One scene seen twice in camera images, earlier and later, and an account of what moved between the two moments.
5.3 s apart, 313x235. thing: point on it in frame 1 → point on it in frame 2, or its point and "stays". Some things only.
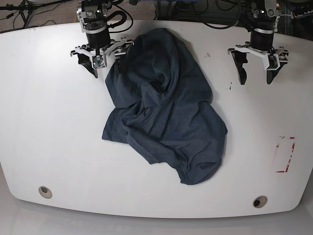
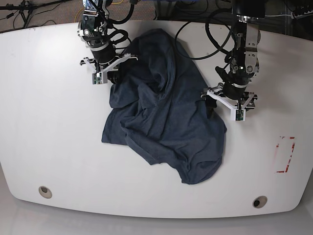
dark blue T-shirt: (164, 109) stays
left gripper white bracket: (99, 57) → (113, 76)
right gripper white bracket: (271, 61) → (212, 103)
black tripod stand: (25, 8) stays
